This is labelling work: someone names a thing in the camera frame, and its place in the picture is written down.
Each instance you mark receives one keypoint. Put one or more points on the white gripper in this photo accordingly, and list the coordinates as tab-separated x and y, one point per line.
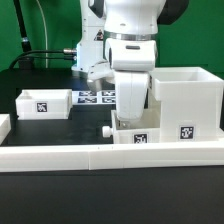
130	90

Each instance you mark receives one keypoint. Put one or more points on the white drawer with knob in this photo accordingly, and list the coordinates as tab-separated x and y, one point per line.
146	130

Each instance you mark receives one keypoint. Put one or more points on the white drawer cabinet box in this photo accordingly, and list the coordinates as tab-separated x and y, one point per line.
190	103

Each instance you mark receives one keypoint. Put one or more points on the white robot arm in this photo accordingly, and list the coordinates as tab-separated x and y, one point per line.
118	44

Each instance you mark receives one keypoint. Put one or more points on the white drawer rear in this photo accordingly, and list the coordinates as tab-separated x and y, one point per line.
44	104

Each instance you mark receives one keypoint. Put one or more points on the fiducial marker sheet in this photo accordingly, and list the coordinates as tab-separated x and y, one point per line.
93	98

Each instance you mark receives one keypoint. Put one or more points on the black pole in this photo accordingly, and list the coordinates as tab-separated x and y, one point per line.
26	46

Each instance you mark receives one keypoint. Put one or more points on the white boundary frame wall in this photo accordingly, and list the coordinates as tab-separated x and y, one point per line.
113	156

